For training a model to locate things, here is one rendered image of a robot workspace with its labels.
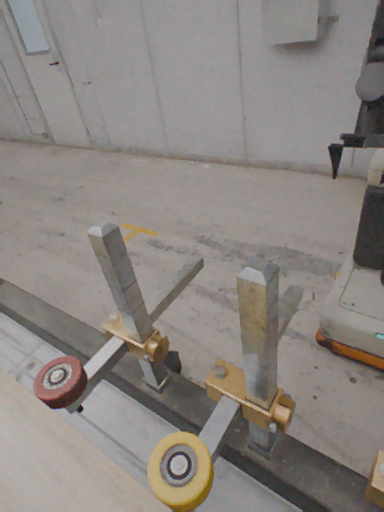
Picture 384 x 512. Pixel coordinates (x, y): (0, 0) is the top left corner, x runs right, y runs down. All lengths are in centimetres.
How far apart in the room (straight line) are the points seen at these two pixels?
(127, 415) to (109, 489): 38
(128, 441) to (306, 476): 37
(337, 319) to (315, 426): 42
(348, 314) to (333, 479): 89
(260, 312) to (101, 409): 60
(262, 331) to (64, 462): 31
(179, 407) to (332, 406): 92
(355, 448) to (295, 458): 82
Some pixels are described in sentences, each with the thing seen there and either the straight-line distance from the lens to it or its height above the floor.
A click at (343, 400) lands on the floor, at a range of 158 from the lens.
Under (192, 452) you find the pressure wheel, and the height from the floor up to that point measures 91.
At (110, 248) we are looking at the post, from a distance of 50.
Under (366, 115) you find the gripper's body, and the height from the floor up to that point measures 112.
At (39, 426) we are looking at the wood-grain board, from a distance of 58.
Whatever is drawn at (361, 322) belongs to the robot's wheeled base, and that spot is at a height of 27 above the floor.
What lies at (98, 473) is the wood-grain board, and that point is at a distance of 51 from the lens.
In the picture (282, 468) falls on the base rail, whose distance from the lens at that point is 69.
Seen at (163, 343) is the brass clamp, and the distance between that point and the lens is 64.
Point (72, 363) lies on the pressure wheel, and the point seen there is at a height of 91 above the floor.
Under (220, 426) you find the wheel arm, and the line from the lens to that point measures 54.
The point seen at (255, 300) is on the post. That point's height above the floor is 109.
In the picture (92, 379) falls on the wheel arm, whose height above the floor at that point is 85.
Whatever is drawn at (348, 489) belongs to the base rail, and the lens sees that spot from 69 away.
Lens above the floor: 135
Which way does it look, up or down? 37 degrees down
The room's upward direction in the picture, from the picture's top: 11 degrees counter-clockwise
